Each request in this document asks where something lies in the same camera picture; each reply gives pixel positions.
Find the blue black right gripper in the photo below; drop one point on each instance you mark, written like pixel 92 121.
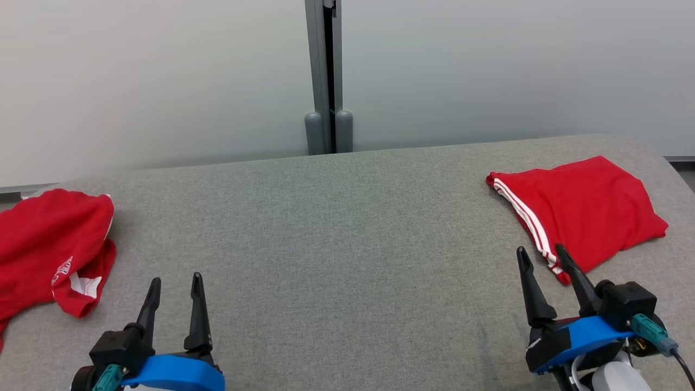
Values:
pixel 575 336

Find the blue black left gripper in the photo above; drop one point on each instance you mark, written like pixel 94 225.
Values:
pixel 179 374

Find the red basketball jersey white sleeves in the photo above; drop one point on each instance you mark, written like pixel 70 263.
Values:
pixel 586 212

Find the red shorts white stripe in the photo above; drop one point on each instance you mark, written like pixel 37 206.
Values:
pixel 49 233

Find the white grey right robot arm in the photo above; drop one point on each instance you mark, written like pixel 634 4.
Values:
pixel 616 377

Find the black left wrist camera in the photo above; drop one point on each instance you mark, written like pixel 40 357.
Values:
pixel 117 350

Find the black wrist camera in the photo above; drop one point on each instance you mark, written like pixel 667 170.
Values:
pixel 627 304
pixel 117 350

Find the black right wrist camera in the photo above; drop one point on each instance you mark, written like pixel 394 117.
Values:
pixel 627 304

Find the grey rounded post foot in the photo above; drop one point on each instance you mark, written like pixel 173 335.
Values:
pixel 344 132
pixel 314 134

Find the grey metal partition post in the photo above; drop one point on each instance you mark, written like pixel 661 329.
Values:
pixel 320 54

